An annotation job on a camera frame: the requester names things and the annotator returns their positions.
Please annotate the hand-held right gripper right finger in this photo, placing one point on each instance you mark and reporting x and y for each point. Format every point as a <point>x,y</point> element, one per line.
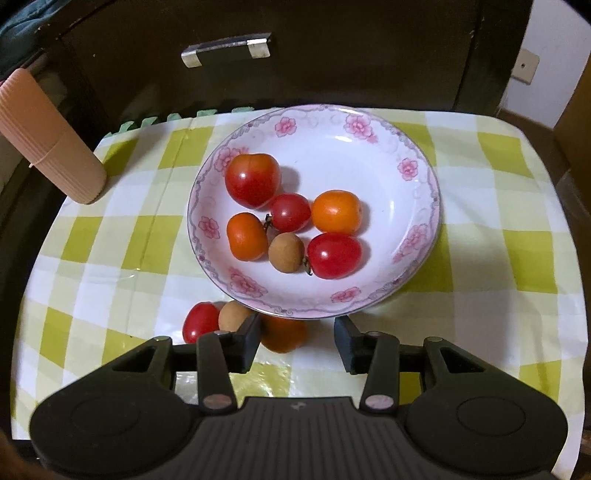
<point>349,346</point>

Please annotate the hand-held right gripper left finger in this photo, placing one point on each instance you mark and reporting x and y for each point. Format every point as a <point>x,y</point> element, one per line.
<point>248,345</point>

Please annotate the brown longan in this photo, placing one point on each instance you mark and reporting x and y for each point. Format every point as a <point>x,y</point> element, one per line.
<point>231,315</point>
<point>286,253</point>

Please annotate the small orange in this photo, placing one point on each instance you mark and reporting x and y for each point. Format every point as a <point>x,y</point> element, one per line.
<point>335,212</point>
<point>247,236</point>
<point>285,336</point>

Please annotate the red cherry tomato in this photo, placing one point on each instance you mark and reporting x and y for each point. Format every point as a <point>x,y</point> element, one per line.
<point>290,212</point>
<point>201,321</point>
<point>333,255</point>

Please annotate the white floral plate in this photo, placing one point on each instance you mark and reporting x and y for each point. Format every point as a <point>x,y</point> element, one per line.
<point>360,184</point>

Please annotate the large red tomato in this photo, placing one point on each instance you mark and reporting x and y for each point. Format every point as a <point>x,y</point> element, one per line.
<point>252,180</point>

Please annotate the green checkered tablecloth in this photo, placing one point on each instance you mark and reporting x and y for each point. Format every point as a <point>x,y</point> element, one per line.
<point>485,230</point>

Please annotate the green foam mat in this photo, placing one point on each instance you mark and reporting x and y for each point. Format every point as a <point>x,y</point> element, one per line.
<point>152,121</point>

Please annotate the pink ribbed cylindrical container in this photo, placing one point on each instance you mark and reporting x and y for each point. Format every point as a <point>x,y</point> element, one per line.
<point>51,138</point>

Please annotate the dark wooden cabinet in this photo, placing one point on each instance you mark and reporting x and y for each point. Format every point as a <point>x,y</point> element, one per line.
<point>369,55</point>

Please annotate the brown wooden wardrobe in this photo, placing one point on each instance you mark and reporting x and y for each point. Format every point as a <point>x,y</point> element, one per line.
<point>577,138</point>

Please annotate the blue cloth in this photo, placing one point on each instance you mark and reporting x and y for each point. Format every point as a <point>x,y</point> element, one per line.
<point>18,18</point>

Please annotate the white wall socket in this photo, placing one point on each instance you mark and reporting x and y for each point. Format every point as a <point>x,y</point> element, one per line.
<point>525,64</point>

